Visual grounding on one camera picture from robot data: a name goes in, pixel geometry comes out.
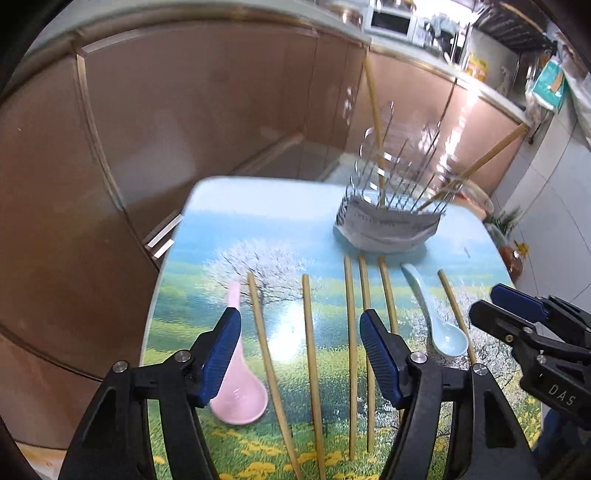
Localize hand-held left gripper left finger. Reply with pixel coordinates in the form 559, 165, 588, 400
58, 305, 243, 480

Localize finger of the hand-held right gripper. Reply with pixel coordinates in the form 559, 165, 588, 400
468, 299, 544, 345
491, 283, 551, 323

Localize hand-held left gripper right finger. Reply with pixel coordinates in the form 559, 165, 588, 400
359, 308, 541, 480

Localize bamboo chopstick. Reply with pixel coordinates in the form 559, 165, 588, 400
414, 124, 528, 214
343, 255, 357, 461
358, 254, 376, 454
246, 271, 304, 480
363, 56, 387, 209
301, 274, 328, 480
378, 255, 401, 334
437, 269, 477, 366

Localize pink ceramic spoon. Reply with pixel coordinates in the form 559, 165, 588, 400
209, 281, 269, 425

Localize wire utensil holder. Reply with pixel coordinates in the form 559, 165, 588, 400
333, 100, 463, 254

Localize light blue ceramic spoon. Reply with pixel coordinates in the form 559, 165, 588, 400
400, 262, 470, 358

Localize dark blue cloth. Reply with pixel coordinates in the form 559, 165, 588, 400
537, 405, 591, 463

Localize green onions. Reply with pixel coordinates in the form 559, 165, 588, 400
484, 207, 523, 237

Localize teal paper packet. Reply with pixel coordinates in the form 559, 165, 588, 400
530, 59, 567, 110

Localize yellow packet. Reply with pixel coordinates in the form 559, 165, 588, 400
465, 52, 490, 82

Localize brown kitchen cabinets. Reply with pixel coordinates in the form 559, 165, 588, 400
0, 18, 532, 450

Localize white microwave oven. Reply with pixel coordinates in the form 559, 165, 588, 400
368, 6, 413, 38

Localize black wire rack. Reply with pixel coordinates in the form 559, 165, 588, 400
479, 0, 553, 52

